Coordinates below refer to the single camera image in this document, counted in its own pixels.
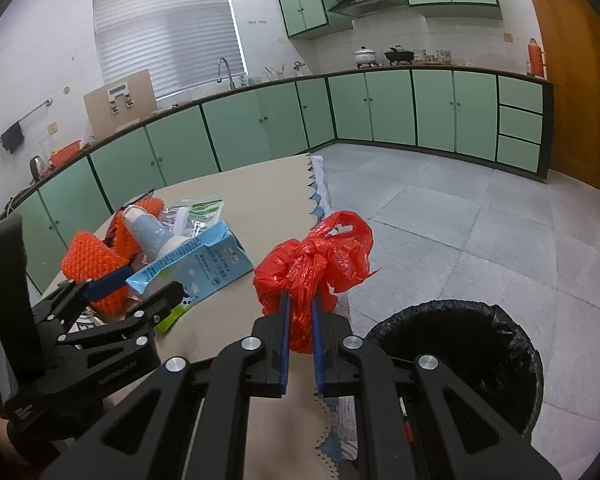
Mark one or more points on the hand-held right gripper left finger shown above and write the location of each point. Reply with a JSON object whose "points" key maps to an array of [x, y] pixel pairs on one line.
{"points": [[283, 345]]}

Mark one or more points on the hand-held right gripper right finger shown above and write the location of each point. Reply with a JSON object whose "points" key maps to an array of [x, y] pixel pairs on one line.
{"points": [[320, 350]]}

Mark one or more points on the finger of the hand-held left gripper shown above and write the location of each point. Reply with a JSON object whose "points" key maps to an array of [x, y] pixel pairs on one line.
{"points": [[107, 282], [155, 305]]}

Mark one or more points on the orange foam net sleeve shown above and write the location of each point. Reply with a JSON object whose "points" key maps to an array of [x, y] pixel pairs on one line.
{"points": [[90, 260], [125, 240]]}

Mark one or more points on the blue milk carton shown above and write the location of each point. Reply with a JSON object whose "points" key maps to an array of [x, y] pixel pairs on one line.
{"points": [[205, 265]]}

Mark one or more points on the red plastic bag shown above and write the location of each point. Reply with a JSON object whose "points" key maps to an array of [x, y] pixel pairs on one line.
{"points": [[300, 265]]}

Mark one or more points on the green and white plastic package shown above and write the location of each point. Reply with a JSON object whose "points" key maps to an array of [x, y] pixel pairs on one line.
{"points": [[205, 210]]}

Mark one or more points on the black lined trash bin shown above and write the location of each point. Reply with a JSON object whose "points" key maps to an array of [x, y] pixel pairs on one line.
{"points": [[480, 325]]}

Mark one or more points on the thin green packet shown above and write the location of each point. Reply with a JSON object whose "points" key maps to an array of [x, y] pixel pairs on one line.
{"points": [[172, 317]]}

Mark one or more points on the dark red wrapper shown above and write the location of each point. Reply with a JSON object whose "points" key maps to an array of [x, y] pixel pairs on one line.
{"points": [[111, 234]]}

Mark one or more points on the white and blue tube bottle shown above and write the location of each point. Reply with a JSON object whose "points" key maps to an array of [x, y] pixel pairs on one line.
{"points": [[147, 232]]}

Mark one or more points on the orange plastic basin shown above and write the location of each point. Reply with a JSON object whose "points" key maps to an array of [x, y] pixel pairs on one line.
{"points": [[65, 156]]}

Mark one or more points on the metal electric kettle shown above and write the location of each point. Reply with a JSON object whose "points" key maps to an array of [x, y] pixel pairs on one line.
{"points": [[36, 167]]}

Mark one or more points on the beige scalloped table mat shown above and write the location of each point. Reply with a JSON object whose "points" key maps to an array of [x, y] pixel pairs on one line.
{"points": [[260, 195]]}

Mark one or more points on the brown cardboard board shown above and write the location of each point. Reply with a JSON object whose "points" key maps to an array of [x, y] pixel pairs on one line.
{"points": [[100, 115]]}

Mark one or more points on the striped blue white tablecloth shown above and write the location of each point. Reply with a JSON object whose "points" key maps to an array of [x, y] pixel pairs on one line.
{"points": [[320, 180]]}

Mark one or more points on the dark hanging towel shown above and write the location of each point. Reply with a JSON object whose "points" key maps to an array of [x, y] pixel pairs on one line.
{"points": [[11, 137]]}

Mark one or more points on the metal towel bar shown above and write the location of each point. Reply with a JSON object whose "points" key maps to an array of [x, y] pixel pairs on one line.
{"points": [[30, 114]]}

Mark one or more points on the green lower kitchen cabinets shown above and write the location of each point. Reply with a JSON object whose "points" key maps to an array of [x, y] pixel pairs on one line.
{"points": [[280, 120]]}

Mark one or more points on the metal kitchen faucet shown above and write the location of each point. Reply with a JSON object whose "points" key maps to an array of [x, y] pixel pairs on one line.
{"points": [[225, 67]]}

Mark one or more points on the grey window blind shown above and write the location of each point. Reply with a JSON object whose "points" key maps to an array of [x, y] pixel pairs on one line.
{"points": [[165, 35]]}

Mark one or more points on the utensil holder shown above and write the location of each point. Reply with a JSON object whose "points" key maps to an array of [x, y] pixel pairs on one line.
{"points": [[275, 72]]}

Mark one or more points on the small metal teapot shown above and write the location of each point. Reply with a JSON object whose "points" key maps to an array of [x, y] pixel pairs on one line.
{"points": [[300, 66]]}

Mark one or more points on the white cooking pot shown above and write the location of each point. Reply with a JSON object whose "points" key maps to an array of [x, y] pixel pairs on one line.
{"points": [[365, 57]]}

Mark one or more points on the black wok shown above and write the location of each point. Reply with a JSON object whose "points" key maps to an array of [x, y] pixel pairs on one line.
{"points": [[397, 55]]}

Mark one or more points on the cluster of glass jars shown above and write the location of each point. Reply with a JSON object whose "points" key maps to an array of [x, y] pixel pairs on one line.
{"points": [[432, 56]]}

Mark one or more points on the orange thermos flask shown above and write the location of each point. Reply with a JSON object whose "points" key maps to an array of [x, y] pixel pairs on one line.
{"points": [[536, 57]]}

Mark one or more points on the wooden door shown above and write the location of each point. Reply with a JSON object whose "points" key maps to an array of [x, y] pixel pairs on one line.
{"points": [[570, 85]]}

